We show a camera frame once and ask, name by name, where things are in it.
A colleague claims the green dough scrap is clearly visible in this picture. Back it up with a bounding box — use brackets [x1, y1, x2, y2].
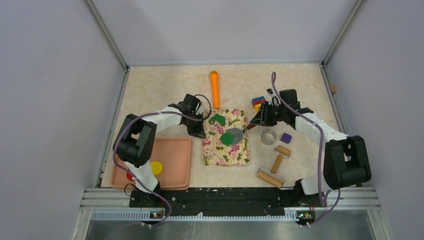
[208, 113, 226, 127]

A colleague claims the green dough disc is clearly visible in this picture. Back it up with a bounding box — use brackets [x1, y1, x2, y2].
[220, 132, 234, 146]

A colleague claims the red dough disc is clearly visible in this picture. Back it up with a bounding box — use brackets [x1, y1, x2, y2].
[126, 172, 135, 182]

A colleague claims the pink plastic tray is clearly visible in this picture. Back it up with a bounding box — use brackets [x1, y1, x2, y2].
[111, 137, 194, 192]

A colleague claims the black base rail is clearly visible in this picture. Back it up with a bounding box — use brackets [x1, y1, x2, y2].
[129, 187, 322, 217]

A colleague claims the round metal cutter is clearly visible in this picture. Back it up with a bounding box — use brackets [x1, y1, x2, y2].
[260, 129, 277, 146]

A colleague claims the wooden double-ended roller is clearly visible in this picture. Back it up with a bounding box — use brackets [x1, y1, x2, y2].
[256, 145, 292, 189]

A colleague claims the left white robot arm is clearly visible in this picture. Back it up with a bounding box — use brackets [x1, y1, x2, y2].
[112, 94, 209, 207]

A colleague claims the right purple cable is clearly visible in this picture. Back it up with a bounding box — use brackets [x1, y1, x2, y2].
[270, 71, 342, 229]

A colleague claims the colourful toy block stack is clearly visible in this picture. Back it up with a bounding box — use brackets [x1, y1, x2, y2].
[251, 96, 266, 113]

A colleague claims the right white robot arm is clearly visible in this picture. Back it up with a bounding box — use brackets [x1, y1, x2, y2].
[247, 88, 372, 206]

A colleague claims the orange toy microphone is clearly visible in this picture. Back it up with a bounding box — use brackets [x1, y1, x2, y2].
[209, 70, 220, 109]

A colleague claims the floral cutting board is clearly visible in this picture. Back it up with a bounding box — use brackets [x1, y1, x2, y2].
[200, 108, 250, 167]

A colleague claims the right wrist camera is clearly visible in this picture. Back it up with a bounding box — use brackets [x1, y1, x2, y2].
[266, 87, 282, 106]

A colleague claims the metal spatula wooden handle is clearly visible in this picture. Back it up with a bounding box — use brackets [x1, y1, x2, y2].
[225, 124, 255, 146]

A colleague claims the yellow dough disc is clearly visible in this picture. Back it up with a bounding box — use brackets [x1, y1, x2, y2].
[150, 161, 164, 176]

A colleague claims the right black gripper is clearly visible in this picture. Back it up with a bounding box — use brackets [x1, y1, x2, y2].
[250, 101, 287, 128]

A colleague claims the small wooden knob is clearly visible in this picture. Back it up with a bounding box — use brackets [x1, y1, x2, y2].
[329, 84, 337, 94]

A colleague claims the purple cube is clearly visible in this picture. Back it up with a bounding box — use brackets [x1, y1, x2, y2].
[280, 132, 293, 144]

